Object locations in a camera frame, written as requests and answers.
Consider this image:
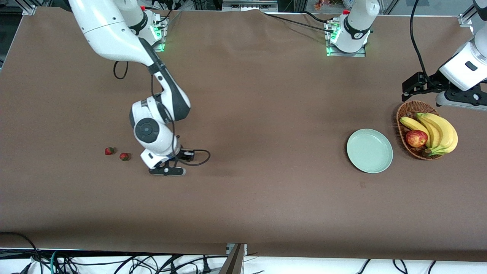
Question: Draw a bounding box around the pale green plate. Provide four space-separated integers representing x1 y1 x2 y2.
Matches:
346 129 393 174

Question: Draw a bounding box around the brown wicker basket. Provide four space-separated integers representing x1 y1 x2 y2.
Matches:
396 100 445 161

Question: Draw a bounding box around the red apple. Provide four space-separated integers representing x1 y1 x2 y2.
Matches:
405 130 428 148

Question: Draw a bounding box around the yellow banana bunch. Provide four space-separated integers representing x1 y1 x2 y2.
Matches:
399 112 458 157

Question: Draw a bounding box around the brown table cover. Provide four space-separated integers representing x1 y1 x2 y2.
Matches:
0 7 487 263

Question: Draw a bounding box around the colourful toy pile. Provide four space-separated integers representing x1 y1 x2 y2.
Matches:
314 0 355 10

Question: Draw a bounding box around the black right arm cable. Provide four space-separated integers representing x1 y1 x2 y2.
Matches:
113 60 211 167

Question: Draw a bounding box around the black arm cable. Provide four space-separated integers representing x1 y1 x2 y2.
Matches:
409 0 433 80
113 60 211 167

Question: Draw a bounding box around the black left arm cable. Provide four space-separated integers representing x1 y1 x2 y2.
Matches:
409 0 433 80

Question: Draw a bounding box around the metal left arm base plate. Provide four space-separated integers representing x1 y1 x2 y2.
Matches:
326 45 367 58

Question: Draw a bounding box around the aluminium frame profile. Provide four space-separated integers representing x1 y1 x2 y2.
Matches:
458 0 481 28

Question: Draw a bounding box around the metal table post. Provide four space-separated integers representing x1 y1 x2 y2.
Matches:
219 243 248 274

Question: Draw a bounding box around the black cable across table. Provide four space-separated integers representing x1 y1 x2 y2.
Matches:
262 11 336 34

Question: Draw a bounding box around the metal rack frame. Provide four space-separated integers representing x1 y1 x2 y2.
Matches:
222 0 279 12

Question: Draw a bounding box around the black floor cable loop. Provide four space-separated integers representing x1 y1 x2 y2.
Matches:
0 231 43 274

